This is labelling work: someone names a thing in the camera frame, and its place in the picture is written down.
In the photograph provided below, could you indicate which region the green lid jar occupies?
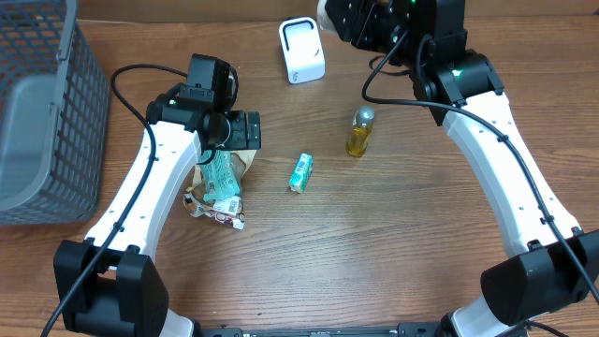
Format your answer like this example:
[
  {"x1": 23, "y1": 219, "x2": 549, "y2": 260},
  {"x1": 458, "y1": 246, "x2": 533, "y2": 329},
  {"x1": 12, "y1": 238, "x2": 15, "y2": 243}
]
[{"x1": 316, "y1": 0, "x2": 337, "y2": 33}]

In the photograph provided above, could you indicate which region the brown patterned snack bag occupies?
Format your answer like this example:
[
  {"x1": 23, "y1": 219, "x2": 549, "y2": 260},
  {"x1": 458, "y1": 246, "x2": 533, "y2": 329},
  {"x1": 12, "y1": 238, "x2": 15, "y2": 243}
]
[{"x1": 183, "y1": 150, "x2": 256, "y2": 230}]

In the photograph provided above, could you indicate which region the green Kleenex tissue pack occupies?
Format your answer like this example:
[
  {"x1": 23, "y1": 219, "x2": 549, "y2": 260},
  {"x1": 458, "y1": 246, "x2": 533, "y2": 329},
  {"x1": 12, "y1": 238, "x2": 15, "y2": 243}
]
[{"x1": 289, "y1": 153, "x2": 314, "y2": 194}]

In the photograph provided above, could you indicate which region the clear plastic bottle grey cap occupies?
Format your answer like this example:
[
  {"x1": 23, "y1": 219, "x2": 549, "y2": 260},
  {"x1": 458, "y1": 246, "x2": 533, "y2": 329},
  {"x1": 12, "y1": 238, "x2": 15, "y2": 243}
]
[{"x1": 346, "y1": 106, "x2": 375, "y2": 157}]

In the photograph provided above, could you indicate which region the mint green wipes pack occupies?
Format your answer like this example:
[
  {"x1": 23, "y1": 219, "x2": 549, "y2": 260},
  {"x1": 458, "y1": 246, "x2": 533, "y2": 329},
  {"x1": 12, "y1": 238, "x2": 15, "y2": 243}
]
[{"x1": 199, "y1": 150, "x2": 241, "y2": 201}]

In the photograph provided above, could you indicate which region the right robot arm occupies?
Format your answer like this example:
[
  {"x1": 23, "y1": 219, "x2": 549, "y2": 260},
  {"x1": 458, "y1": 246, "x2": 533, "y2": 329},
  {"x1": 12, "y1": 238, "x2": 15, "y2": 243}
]
[{"x1": 317, "y1": 0, "x2": 598, "y2": 336}]

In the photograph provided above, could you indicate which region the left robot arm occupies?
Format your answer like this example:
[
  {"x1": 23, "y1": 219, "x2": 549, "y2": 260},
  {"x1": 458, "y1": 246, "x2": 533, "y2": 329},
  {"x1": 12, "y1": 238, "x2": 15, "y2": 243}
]
[{"x1": 42, "y1": 54, "x2": 261, "y2": 337}]

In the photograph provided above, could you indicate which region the white barcode scanner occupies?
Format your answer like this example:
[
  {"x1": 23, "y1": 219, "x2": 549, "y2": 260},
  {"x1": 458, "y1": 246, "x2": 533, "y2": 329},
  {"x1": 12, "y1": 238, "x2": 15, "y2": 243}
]
[{"x1": 279, "y1": 17, "x2": 326, "y2": 84}]

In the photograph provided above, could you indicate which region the dark grey plastic basket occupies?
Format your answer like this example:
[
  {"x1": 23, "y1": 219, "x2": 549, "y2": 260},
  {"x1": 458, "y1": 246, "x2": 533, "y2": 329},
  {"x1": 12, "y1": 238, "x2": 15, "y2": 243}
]
[{"x1": 1, "y1": 0, "x2": 110, "y2": 226}]

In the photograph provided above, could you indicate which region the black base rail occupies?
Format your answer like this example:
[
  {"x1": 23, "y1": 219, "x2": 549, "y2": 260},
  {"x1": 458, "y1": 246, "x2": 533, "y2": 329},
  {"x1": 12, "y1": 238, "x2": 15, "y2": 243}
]
[{"x1": 192, "y1": 323, "x2": 452, "y2": 337}]

